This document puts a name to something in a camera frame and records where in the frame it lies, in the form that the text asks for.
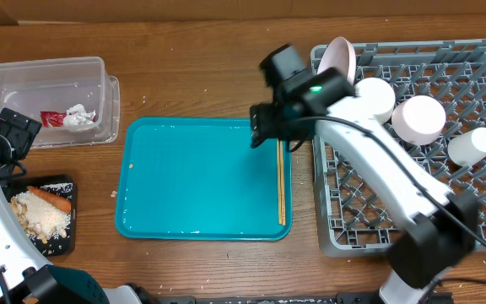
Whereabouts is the wooden chopstick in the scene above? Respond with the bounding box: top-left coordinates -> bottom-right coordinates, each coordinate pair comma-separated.
276,139 -> 284,225
279,140 -> 286,226

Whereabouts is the red snack wrapper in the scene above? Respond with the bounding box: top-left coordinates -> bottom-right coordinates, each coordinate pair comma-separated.
40,111 -> 67,128

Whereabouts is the orange carrot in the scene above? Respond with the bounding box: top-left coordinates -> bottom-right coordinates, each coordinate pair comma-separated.
27,186 -> 72,214

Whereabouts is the pile of peanut shells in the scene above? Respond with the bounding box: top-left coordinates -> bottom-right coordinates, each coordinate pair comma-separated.
9,197 -> 68,245

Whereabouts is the white tissue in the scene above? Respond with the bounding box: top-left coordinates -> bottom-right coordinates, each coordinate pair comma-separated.
62,104 -> 96,127

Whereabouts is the pile of white rice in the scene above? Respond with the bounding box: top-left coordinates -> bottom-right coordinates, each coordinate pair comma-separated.
14,183 -> 73,242

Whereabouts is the large white plate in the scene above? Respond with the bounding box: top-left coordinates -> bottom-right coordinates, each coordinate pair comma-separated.
317,36 -> 356,84

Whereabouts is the white bowl with cup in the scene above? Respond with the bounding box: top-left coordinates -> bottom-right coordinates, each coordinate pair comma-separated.
355,78 -> 396,124

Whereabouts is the white upside-down cup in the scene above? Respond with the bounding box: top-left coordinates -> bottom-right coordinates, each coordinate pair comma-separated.
447,128 -> 486,166

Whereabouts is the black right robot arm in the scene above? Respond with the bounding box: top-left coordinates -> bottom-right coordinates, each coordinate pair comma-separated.
250,44 -> 478,303

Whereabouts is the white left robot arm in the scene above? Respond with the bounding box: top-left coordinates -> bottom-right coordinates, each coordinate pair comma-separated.
0,109 -> 157,304

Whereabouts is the black waste tray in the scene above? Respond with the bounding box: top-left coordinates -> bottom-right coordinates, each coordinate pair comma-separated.
4,175 -> 78,257

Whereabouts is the clear plastic bin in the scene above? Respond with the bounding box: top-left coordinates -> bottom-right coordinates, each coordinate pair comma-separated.
0,57 -> 121,149

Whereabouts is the teal plastic tray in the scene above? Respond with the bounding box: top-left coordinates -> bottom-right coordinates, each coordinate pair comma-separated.
115,117 -> 293,242

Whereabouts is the grey plastic dish rack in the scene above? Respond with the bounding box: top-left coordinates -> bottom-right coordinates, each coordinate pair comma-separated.
312,39 -> 486,257

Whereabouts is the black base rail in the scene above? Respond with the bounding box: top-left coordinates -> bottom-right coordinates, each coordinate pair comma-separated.
156,292 -> 382,304

